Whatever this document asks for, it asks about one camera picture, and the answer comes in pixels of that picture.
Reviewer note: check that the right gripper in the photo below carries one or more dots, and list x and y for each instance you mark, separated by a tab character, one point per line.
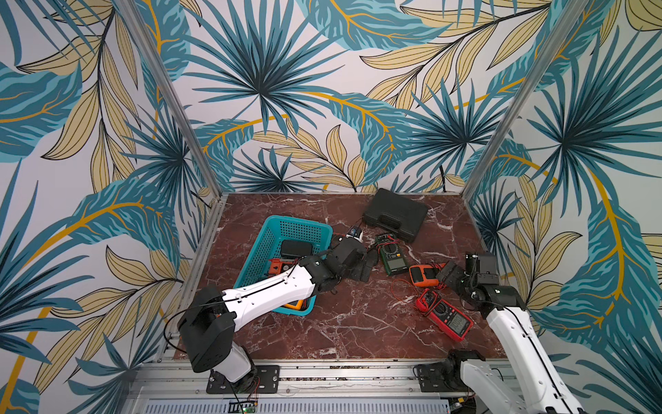
454	277

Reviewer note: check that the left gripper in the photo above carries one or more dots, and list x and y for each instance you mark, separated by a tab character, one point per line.
358	272

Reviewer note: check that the green multimeter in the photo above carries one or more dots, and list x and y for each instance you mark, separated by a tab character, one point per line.
391	255

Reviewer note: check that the small black case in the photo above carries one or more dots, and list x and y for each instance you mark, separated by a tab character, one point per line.
293	249

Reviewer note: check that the red grey multimeter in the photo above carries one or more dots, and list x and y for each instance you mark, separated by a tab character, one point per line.
451	321

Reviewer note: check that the small orange clamp meter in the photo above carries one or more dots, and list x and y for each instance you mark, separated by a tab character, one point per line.
424	276

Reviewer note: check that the yellow multimeter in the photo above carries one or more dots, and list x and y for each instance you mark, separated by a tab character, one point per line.
296	305

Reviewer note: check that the orange black multimeter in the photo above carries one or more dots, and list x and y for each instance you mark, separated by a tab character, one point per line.
278	266

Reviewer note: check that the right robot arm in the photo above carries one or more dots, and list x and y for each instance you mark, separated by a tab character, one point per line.
541	388

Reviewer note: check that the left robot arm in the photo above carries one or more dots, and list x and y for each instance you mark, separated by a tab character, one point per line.
208	325

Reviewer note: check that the teal plastic basket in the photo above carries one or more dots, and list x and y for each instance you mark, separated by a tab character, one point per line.
274	238

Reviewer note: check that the black plastic tool case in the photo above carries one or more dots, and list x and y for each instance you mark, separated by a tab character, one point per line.
395	213

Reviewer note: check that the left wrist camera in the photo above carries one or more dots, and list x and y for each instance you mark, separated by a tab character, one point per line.
355	232

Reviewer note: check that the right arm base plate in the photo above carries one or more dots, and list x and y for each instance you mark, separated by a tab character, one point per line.
438	378

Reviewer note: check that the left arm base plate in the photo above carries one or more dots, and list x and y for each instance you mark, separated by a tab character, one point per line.
261	379

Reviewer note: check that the aluminium front rail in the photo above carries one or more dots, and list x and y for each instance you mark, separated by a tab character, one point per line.
354	378

